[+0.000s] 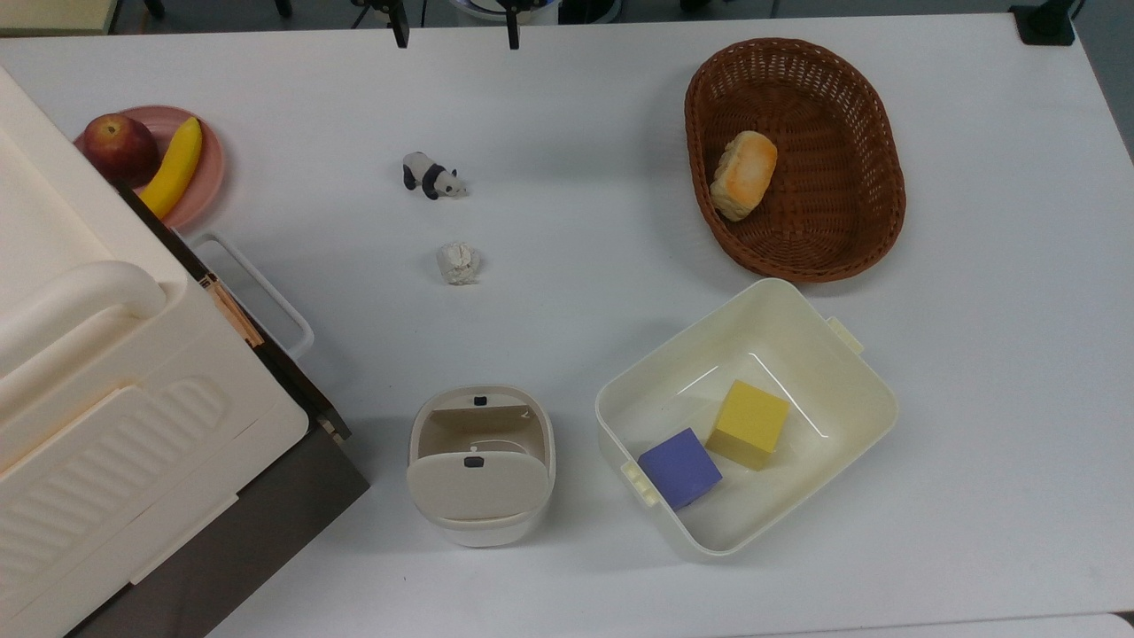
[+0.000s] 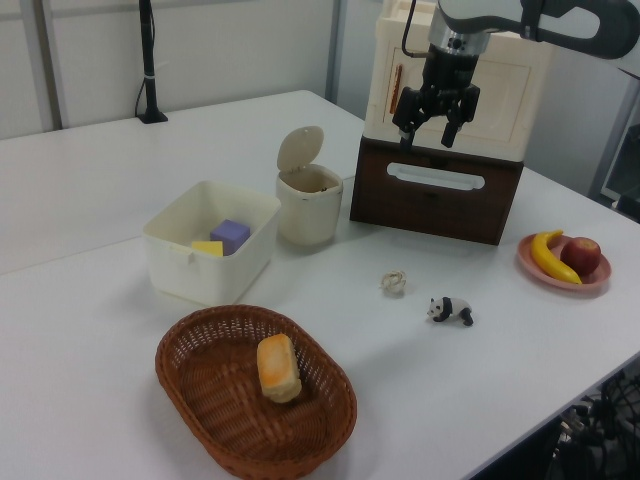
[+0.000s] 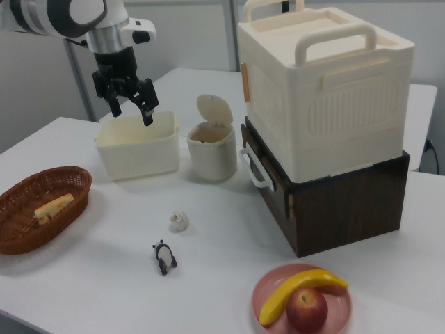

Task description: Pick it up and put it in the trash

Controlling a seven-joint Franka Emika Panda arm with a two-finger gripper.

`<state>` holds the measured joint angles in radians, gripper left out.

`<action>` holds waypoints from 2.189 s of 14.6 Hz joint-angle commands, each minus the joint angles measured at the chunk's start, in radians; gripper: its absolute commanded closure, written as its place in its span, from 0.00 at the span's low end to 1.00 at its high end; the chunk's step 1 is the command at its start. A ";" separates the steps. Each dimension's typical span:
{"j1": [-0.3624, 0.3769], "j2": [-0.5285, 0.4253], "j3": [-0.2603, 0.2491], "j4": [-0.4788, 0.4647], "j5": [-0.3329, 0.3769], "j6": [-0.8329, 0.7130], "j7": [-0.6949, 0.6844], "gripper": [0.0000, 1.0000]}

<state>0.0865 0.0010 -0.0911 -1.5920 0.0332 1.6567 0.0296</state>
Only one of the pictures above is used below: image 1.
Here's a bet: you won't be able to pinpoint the yellow foam cube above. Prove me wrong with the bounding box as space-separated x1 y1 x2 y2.
705 379 791 471

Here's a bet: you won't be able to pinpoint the red apple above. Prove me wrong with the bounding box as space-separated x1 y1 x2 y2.
82 113 161 187

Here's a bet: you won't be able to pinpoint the cream desktop trash bin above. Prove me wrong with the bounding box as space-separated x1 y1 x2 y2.
406 384 557 549

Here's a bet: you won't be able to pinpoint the cream storage box with handles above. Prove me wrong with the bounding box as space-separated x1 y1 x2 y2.
0 66 311 638

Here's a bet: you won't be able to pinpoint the purple foam cube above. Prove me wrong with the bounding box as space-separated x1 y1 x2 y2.
638 428 724 511

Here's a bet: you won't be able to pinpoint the yellow banana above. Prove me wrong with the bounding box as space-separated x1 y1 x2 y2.
139 117 204 220

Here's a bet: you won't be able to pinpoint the white drawer handle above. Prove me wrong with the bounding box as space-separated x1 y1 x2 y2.
186 230 315 362

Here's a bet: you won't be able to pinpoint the black tripod legs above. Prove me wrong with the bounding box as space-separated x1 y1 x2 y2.
351 0 428 29

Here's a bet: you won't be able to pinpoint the pink plate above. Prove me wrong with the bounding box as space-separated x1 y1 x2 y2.
74 105 227 231

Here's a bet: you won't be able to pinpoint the cream plastic tub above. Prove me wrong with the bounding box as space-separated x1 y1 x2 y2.
594 277 900 559

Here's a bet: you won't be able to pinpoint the white paper ball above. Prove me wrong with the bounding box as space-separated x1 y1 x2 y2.
436 241 482 287

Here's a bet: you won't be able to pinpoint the black white panda figurine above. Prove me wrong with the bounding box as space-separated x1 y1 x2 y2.
401 152 469 201

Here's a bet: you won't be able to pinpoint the brown wicker basket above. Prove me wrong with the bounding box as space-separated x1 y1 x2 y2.
684 37 907 284

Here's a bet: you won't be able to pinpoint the black table clamp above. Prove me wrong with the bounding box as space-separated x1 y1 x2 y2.
1008 0 1084 47

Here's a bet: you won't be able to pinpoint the white round floor base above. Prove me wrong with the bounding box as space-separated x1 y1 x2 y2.
450 0 561 26

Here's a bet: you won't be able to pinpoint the toasted bread piece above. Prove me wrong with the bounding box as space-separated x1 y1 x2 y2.
709 130 779 222

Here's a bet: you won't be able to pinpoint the yellowish side desk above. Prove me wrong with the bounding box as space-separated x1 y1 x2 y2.
0 0 120 36

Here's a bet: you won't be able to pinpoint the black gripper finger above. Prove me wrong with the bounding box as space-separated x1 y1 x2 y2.
496 0 532 51
381 0 411 50

